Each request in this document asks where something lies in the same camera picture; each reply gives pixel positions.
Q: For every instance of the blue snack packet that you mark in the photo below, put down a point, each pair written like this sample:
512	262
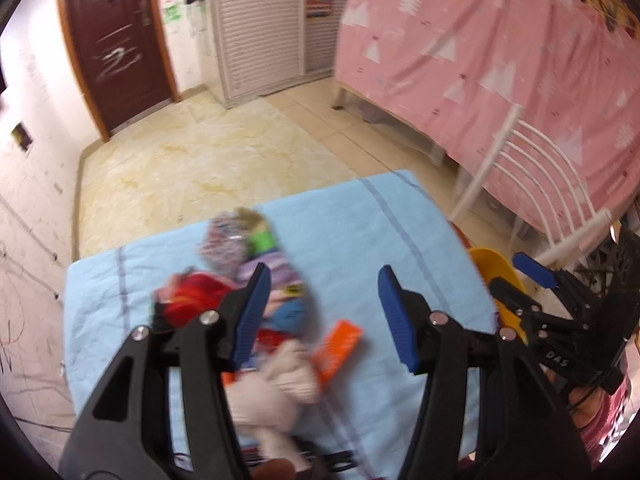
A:
289	317

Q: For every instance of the light blue tablecloth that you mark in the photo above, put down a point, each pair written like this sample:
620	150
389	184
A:
350	240

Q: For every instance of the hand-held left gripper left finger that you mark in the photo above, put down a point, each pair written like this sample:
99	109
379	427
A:
252	310

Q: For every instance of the person's right forearm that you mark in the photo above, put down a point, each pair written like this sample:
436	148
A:
612	415

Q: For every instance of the person's right hand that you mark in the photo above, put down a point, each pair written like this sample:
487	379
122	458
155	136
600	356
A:
582	410

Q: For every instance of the yellow plastic basin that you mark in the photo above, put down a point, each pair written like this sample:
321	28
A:
492	265

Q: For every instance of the pink printed bed sheet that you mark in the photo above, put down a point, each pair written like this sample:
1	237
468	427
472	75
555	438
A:
475	50

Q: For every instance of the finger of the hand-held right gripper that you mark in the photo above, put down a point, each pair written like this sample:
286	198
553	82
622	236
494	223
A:
510	294
530	266

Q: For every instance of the speckled wrapper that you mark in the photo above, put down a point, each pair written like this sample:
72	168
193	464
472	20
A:
225	245

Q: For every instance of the white metal chair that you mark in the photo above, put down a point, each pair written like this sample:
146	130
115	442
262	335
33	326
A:
510	130

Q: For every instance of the brown door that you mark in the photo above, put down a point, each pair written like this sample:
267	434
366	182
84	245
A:
115	35

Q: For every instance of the white louvered wardrobe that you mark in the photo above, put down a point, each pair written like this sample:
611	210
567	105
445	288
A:
260	25

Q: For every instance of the orange cardboard box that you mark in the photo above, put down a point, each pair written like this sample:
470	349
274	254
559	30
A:
229	377
340	342

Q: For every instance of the purple snack packet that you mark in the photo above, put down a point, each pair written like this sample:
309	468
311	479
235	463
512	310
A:
285	272

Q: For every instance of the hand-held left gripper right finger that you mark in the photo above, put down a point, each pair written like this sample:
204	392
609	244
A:
397	320

